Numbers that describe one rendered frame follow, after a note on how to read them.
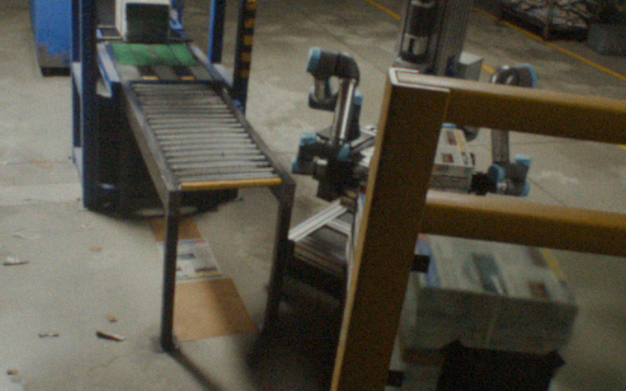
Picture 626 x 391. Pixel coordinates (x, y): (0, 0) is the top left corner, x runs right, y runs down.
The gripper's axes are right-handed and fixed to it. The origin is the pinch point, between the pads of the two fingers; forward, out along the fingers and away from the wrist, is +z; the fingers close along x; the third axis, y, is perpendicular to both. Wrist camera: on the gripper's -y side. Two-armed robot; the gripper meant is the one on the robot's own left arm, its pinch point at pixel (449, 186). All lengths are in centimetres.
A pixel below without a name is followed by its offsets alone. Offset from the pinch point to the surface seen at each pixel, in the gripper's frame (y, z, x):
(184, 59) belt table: 28, 135, -152
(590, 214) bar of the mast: 44, 29, 194
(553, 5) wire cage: 98, -281, -655
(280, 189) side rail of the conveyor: -9, 74, 1
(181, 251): -69, 122, -74
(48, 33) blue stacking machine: 19, 264, -316
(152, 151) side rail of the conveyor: -1, 132, -13
